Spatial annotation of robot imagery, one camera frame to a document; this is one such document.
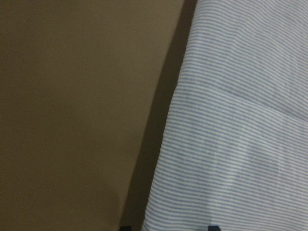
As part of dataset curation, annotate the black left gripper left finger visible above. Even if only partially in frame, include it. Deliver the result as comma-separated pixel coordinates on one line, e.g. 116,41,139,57
120,226,131,231

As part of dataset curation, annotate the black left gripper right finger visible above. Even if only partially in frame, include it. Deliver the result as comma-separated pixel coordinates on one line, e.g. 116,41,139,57
207,225,220,231

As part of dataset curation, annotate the blue striped dress shirt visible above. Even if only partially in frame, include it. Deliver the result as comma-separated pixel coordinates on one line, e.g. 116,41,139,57
142,0,308,231

